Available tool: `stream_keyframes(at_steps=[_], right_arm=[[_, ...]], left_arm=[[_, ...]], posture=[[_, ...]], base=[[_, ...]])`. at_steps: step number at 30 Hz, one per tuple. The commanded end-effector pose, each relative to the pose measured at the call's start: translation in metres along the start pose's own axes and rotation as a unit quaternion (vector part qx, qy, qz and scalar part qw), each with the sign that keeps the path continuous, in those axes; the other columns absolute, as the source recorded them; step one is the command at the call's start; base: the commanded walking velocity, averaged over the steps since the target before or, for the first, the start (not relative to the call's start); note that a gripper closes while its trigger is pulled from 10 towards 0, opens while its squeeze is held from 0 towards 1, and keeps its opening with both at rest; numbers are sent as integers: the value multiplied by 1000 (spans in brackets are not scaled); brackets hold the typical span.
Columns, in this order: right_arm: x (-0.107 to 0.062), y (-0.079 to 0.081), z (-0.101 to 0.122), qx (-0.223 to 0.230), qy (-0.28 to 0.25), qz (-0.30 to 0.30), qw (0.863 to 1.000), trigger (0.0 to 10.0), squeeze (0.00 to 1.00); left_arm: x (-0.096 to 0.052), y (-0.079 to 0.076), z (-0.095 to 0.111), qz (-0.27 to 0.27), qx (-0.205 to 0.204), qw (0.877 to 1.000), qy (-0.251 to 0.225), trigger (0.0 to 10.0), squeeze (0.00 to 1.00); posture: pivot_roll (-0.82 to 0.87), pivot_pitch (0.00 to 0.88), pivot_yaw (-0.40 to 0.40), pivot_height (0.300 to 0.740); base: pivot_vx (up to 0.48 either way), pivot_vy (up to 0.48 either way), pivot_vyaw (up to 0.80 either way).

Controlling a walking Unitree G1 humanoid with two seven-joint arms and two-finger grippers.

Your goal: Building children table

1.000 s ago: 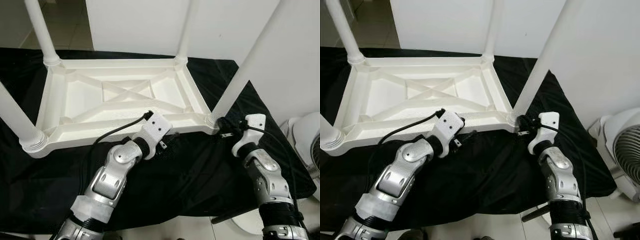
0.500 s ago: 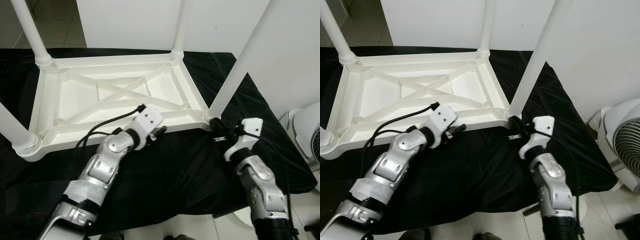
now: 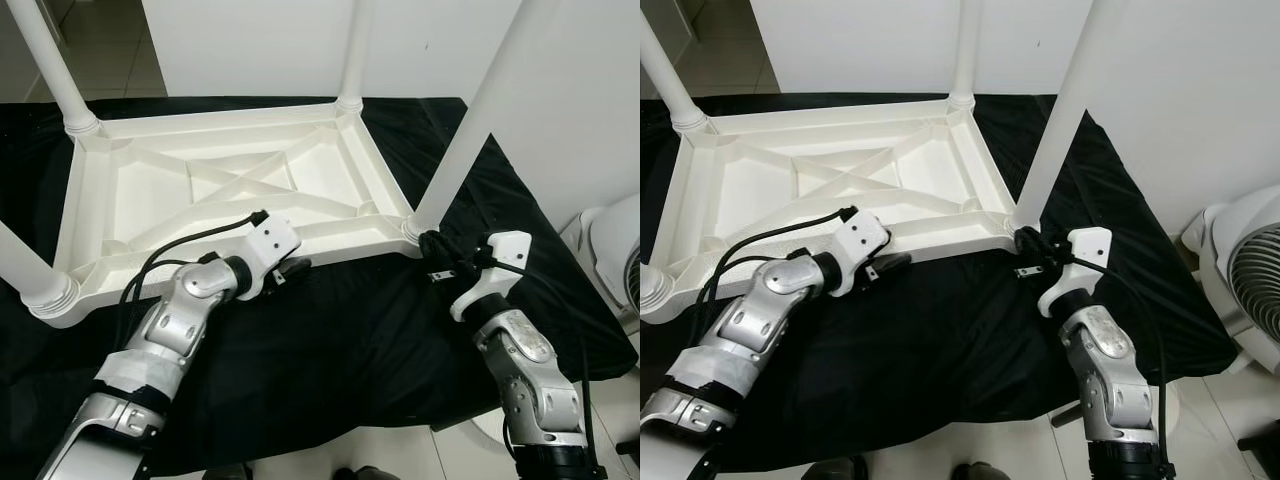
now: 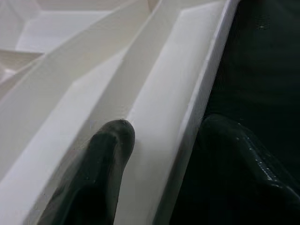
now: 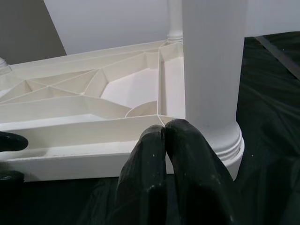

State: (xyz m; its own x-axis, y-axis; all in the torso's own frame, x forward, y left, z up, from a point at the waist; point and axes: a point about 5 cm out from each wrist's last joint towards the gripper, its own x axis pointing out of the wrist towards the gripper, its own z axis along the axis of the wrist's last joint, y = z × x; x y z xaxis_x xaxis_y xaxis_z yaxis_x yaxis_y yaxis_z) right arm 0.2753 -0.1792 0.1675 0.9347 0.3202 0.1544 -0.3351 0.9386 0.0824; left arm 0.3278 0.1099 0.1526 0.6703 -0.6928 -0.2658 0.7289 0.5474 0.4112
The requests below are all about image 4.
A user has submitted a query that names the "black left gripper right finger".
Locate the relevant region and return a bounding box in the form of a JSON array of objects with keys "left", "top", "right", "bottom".
[{"left": 199, "top": 114, "right": 300, "bottom": 225}]

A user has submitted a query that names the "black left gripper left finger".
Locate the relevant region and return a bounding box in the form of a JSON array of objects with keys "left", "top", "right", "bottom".
[{"left": 38, "top": 119, "right": 136, "bottom": 225}]

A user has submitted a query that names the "white plastic children table top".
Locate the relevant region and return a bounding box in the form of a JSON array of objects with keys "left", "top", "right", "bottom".
[{"left": 0, "top": 0, "right": 240, "bottom": 225}]

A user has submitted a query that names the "black table cloth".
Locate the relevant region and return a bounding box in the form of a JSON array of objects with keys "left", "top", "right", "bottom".
[{"left": 153, "top": 0, "right": 300, "bottom": 225}]

